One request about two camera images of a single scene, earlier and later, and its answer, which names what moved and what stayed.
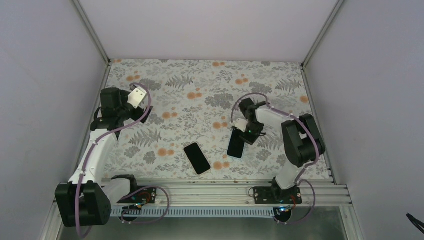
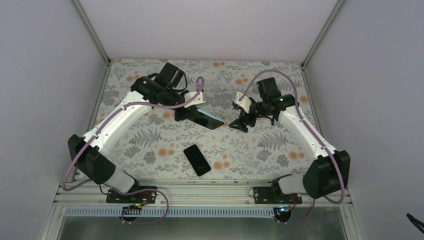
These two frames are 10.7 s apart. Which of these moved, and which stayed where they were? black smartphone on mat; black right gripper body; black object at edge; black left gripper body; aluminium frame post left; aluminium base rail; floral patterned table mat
Moved: black right gripper body; black left gripper body
Stayed: aluminium frame post left; black smartphone on mat; aluminium base rail; floral patterned table mat; black object at edge
